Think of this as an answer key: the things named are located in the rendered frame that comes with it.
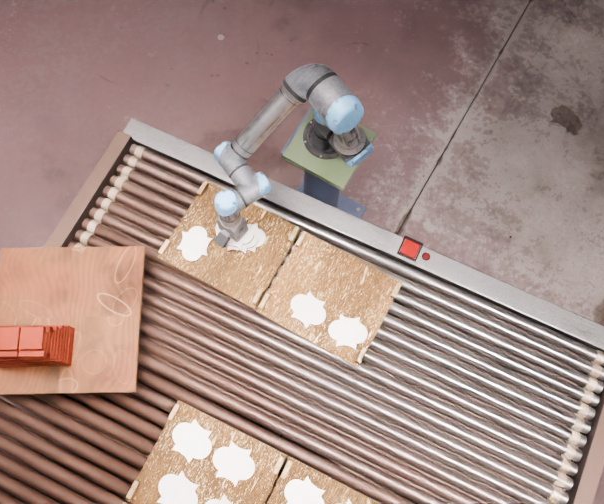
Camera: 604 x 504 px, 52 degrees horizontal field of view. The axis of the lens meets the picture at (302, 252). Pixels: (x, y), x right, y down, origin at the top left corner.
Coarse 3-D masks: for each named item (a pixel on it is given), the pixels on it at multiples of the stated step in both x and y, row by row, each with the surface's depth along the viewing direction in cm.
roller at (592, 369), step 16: (128, 160) 239; (160, 176) 237; (176, 176) 238; (192, 192) 236; (384, 272) 226; (400, 288) 226; (416, 288) 224; (448, 304) 222; (480, 320) 221; (496, 320) 221; (512, 336) 219; (528, 336) 219; (544, 352) 218; (560, 352) 217; (576, 368) 217; (592, 368) 215
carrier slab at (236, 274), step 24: (216, 192) 233; (192, 216) 230; (216, 216) 230; (264, 216) 230; (192, 264) 224; (216, 264) 224; (240, 264) 224; (264, 264) 225; (216, 288) 222; (240, 288) 222; (264, 288) 222
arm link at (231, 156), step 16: (320, 64) 184; (288, 80) 186; (304, 80) 182; (288, 96) 188; (304, 96) 187; (272, 112) 191; (288, 112) 191; (256, 128) 194; (272, 128) 194; (224, 144) 201; (240, 144) 197; (256, 144) 197; (224, 160) 200; (240, 160) 200
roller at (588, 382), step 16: (128, 176) 238; (144, 176) 237; (160, 192) 236; (176, 192) 235; (416, 304) 222; (448, 320) 221; (464, 320) 221; (480, 336) 219; (496, 336) 219; (512, 352) 218; (528, 352) 217; (544, 368) 217; (560, 368) 215; (592, 384) 213
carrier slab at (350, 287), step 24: (312, 240) 228; (288, 264) 225; (312, 264) 225; (336, 264) 225; (360, 264) 225; (288, 288) 222; (312, 288) 222; (336, 288) 222; (360, 288) 222; (384, 288) 222; (264, 312) 219; (288, 312) 219; (336, 312) 219; (360, 312) 219; (384, 312) 219; (312, 336) 216
